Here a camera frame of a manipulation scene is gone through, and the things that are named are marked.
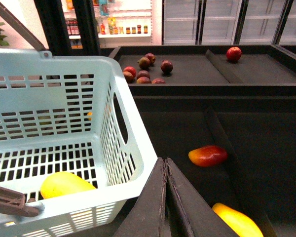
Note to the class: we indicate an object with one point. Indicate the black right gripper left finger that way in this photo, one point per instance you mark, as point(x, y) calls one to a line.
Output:
point(146, 218)

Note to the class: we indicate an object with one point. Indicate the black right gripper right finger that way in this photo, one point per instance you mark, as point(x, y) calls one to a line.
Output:
point(189, 215)

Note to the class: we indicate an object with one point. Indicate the light blue plastic basket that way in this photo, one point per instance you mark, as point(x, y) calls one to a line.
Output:
point(74, 114)

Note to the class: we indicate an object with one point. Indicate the yellow mango on tray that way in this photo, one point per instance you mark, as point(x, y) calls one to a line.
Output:
point(239, 222)

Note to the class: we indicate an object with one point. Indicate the red yellow mango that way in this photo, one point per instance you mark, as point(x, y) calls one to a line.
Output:
point(208, 156)

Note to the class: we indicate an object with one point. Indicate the red apple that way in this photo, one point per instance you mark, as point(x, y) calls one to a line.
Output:
point(233, 54)

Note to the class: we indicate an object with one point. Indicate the shelf with bottles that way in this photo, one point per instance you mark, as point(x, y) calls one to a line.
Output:
point(123, 22)

